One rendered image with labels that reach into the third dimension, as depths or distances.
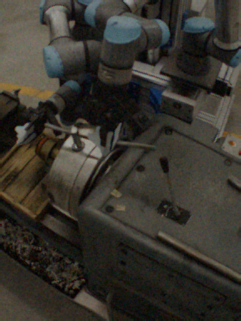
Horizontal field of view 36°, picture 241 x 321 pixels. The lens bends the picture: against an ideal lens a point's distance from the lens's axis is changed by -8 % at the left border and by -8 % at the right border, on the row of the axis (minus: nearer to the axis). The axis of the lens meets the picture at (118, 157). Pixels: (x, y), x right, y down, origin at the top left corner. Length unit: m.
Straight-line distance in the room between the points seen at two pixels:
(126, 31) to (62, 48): 0.49
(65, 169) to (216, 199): 0.44
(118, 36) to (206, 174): 0.50
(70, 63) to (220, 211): 0.65
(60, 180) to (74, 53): 0.40
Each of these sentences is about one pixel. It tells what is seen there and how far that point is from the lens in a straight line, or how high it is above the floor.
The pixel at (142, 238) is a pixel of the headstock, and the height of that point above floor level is 1.25.
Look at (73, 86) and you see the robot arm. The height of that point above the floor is 1.11.
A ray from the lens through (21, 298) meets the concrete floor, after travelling 2.27.
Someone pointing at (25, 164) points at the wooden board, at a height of 0.88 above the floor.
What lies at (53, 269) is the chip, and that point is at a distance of 1.66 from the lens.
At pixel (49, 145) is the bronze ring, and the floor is 1.12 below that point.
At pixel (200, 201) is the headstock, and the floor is 1.26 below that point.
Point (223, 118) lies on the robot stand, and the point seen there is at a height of 0.23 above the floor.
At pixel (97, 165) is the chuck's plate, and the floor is 1.22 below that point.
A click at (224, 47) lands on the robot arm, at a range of 1.39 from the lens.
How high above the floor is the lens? 2.12
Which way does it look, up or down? 51 degrees down
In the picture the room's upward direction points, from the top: 2 degrees clockwise
